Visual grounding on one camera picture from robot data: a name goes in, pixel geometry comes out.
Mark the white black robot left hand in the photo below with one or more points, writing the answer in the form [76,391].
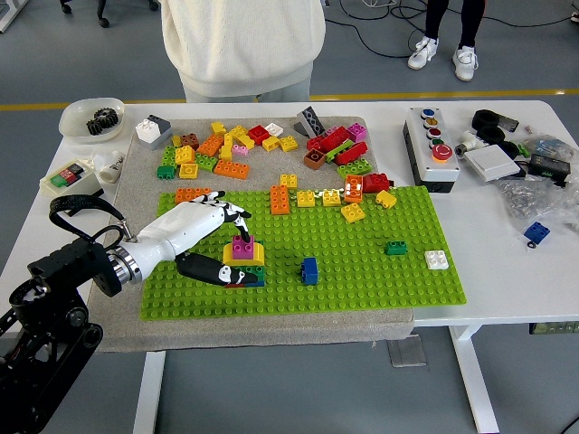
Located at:
[181,226]

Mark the magenta square toy brick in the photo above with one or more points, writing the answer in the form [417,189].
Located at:
[357,131]
[243,248]

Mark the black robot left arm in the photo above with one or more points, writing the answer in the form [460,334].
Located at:
[63,271]

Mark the orange long toy brick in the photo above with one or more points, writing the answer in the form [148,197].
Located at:
[187,195]
[231,169]
[279,200]

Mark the yellow square toy brick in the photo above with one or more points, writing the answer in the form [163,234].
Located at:
[184,154]
[288,181]
[353,213]
[189,171]
[288,143]
[331,198]
[386,200]
[306,199]

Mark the small green toy brick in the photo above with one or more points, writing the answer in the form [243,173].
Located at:
[166,172]

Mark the dark green toy brick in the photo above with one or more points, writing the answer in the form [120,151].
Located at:
[239,268]
[395,248]
[257,271]

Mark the red flat toy brick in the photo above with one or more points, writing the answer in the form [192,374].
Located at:
[233,286]

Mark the yellow arched toy brick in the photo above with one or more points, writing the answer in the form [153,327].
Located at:
[259,255]

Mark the brown square toy brick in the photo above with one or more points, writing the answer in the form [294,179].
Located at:
[315,159]
[190,141]

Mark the pink toy brick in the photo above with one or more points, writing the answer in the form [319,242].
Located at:
[240,150]

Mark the blue flat toy brick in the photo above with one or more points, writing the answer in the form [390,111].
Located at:
[259,284]

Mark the grey white house brick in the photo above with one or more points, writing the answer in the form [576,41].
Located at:
[153,132]

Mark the yellow long toy brick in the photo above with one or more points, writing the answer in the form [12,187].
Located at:
[236,133]

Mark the red square toy brick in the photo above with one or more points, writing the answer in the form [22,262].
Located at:
[259,134]

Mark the white small toy brick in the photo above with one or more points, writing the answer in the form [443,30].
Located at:
[274,129]

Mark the blue tall toy brick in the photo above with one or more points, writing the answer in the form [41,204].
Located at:
[310,271]

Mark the green flat toy plate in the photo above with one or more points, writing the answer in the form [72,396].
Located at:
[339,151]

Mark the red long toy brick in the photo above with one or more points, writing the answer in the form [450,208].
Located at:
[355,153]
[335,137]

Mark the lime green long toy brick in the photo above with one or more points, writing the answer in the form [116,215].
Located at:
[355,168]

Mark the green studded baseplate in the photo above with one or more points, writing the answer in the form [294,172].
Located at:
[362,280]

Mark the white square toy brick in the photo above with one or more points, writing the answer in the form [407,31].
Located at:
[436,260]

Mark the white plastic tube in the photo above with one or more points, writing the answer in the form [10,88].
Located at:
[112,165]

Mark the black gears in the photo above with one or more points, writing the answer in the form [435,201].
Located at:
[103,121]

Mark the grey-brown mat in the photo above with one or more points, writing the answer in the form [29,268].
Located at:
[271,334]

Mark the white plastic bowl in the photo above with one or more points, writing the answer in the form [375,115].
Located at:
[77,117]

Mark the white table leg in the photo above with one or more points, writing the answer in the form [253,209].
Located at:
[475,384]
[149,393]

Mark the person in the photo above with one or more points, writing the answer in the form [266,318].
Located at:
[244,40]
[470,22]

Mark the black office chair base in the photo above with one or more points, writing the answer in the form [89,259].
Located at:
[105,21]

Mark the grey floor plate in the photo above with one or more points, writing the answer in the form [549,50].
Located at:
[407,352]

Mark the white push-button control box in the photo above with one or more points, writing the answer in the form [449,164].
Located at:
[432,149]

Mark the white pipe connector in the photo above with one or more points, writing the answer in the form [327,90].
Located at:
[468,143]

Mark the black tape roll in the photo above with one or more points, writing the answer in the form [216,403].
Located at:
[483,134]
[513,149]
[479,119]

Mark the white table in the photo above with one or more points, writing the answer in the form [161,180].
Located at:
[497,271]

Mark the grey metal piece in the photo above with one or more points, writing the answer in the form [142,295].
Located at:
[510,123]

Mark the small green clip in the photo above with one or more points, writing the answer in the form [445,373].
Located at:
[524,148]

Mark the clear bag of screws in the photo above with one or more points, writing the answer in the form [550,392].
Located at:
[534,201]

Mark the black power adapter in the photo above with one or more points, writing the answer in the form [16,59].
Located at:
[549,165]

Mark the clear bag of parts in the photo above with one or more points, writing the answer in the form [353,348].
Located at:
[552,145]

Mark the desk height control panel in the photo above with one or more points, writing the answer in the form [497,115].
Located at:
[554,327]

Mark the beige red-green switch box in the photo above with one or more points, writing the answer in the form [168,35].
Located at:
[68,175]

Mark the white desk frame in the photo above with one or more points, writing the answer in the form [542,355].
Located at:
[6,18]

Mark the white switch plate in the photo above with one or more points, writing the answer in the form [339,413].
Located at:
[492,163]

